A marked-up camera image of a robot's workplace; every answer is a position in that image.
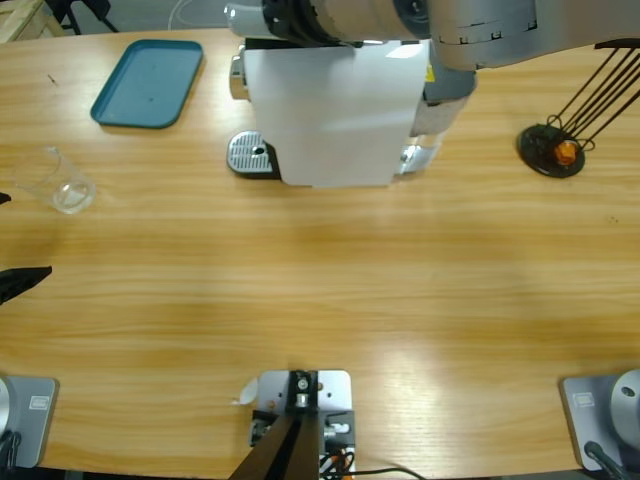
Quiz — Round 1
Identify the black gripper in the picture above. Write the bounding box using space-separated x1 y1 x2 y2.
260 0 351 47

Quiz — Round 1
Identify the clear glass cup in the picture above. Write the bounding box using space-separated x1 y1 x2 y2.
12 145 97 215

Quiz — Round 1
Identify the white capsule coffee machine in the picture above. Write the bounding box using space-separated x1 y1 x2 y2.
224 2 479 190

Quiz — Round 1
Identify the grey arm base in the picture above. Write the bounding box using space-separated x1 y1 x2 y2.
0 375 60 470
558 368 640 472

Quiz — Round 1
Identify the teal plastic tray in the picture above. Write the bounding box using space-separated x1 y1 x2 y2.
89 39 205 130

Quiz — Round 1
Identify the white paper tag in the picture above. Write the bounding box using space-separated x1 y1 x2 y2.
229 378 260 406

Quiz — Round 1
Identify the black capsule holder with rods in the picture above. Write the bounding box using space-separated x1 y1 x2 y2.
517 42 640 179

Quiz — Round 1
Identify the white cable on floor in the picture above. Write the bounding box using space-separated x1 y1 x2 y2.
167 0 231 30

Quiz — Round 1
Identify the black base cable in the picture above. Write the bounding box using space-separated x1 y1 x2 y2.
583 440 626 480
0 432 22 469

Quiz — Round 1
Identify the black chair frame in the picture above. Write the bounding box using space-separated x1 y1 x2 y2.
47 0 120 36

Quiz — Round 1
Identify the white block with dark post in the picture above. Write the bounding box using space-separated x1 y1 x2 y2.
229 368 357 480

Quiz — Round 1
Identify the orange cable at mount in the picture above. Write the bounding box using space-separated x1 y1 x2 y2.
319 448 354 474

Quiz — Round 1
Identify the black cable under mount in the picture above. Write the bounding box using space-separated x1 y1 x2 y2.
349 467 426 480

